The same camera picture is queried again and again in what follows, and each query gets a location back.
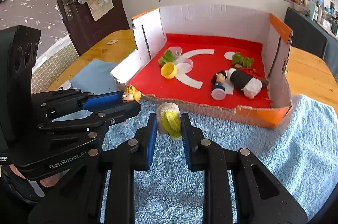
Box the metal door handle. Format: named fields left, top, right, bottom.
left=61, top=0, right=77, bottom=21

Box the yellow yarn doll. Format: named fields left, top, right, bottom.
left=156, top=102, right=183, bottom=139

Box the orange cardboard box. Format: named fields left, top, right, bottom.
left=110, top=3, right=293, bottom=129

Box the dark brown door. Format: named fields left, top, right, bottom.
left=46, top=0, right=131, bottom=56

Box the dark-haired boy figurine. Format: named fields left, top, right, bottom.
left=211, top=70, right=228, bottom=101

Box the person's left hand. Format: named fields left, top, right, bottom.
left=11, top=164, right=62, bottom=189

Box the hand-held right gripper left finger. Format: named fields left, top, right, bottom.
left=28, top=113, right=158, bottom=224

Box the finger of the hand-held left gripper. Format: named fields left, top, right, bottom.
left=32, top=89, right=125, bottom=115
left=37, top=101, right=142, bottom=140

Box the blue fluffy towel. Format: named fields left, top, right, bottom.
left=70, top=59, right=338, bottom=224

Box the clear round plastic lid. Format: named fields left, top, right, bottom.
left=176, top=58, right=194, bottom=74

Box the white tin case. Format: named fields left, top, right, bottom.
left=56, top=80, right=74, bottom=91

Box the dresser with dark cloth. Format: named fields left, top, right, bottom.
left=284, top=8, right=338, bottom=71

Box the black and white doll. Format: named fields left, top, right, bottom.
left=224, top=67, right=263, bottom=100

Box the red wooden figurine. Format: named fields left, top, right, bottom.
left=243, top=67, right=270, bottom=89

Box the large green yarn flower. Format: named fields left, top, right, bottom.
left=232, top=52, right=254, bottom=68

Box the yellow cup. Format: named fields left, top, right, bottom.
left=161, top=62, right=178, bottom=80

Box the blonde girl figurine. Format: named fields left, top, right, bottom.
left=121, top=84, right=142, bottom=103

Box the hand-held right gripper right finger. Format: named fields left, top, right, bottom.
left=180, top=113, right=309, bottom=224

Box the small green yarn ball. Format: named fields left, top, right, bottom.
left=158, top=50, right=176, bottom=66

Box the group of cosmetics bottles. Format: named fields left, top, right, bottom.
left=301, top=0, right=338, bottom=37

